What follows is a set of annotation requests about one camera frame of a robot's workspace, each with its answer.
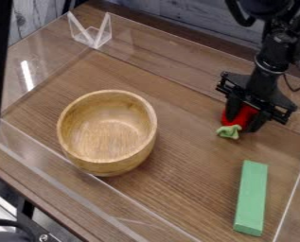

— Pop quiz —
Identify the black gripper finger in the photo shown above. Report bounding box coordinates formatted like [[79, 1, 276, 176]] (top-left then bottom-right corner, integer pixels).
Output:
[[225, 94, 242, 122], [245, 111, 270, 132]]

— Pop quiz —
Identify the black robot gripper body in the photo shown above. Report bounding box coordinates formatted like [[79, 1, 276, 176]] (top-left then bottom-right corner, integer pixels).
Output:
[[217, 72, 297, 125]]

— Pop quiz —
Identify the red plush strawberry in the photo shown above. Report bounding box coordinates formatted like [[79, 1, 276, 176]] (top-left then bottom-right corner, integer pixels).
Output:
[[217, 105, 258, 140]]

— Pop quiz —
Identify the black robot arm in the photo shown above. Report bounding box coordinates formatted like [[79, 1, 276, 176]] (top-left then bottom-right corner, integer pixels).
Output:
[[217, 0, 300, 132]]

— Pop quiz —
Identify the green rectangular block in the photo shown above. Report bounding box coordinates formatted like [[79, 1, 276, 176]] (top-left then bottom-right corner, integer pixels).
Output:
[[233, 160, 268, 236]]

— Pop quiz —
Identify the wooden bowl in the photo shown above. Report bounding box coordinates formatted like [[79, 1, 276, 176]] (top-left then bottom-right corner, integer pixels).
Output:
[[56, 90, 158, 177]]

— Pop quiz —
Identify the clear acrylic tray wall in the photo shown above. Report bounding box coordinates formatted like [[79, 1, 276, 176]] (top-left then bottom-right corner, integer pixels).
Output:
[[0, 103, 300, 242]]

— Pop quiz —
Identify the black table leg frame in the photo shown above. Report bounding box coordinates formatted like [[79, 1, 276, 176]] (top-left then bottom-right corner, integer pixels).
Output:
[[13, 197, 74, 242]]

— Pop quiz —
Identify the black cable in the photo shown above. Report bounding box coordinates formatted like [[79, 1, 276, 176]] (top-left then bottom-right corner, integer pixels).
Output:
[[0, 218, 35, 242]]

